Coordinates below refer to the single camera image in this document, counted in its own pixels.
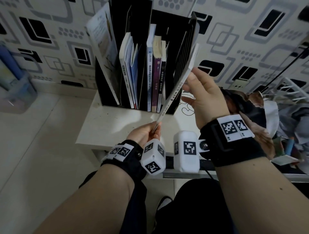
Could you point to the thin white paperback book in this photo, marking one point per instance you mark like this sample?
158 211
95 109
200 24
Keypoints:
183 77

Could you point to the brown and black cloth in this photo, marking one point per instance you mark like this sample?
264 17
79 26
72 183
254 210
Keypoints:
253 113

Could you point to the person's right hand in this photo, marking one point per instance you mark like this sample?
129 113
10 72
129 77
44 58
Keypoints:
207 98

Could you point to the white blue spine book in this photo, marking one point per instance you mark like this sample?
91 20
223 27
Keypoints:
150 72

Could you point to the large white cover book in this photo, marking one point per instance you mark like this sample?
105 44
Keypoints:
103 43

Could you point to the black book organizer rack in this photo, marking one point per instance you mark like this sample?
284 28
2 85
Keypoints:
120 21

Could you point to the thin blue booklet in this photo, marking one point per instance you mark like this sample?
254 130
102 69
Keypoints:
134 72

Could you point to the person's right thumb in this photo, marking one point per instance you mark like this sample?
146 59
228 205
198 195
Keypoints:
190 100

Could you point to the dark spine book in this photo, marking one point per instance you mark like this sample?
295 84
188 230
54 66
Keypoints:
162 79

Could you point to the purple spine book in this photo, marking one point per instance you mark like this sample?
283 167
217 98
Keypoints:
156 77

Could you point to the grey clothing pile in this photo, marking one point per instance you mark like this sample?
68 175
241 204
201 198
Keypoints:
294 120

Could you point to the person's left hand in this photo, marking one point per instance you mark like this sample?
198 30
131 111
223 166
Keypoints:
141 133

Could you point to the person's black trousers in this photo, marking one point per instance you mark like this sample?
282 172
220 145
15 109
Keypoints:
193 207

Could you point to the blue rolled mat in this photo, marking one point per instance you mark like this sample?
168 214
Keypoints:
9 60

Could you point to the black right wristband with markers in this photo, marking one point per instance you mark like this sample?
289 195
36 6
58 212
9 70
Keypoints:
231 144

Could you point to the black pole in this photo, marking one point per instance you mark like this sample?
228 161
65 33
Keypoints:
282 68

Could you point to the clear plastic storage box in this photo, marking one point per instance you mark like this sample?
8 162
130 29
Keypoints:
17 96

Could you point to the person's left thumb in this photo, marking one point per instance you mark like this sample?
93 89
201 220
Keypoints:
149 124

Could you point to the white paper card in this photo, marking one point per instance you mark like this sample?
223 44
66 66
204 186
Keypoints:
286 159

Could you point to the white and blue book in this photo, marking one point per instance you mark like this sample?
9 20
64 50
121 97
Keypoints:
125 67

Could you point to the black wristband with markers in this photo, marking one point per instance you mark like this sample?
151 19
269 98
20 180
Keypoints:
231 144
125 156

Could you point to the person's white shoe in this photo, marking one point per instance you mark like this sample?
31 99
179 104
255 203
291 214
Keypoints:
164 203

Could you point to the person's left forearm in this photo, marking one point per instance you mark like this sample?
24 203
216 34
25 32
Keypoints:
96 200

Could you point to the white wall socket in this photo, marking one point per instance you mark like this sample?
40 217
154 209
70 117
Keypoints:
241 84

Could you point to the person's right forearm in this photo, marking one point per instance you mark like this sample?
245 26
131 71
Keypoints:
260 197

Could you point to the black left wristband with markers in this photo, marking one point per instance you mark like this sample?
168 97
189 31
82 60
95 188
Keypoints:
125 156

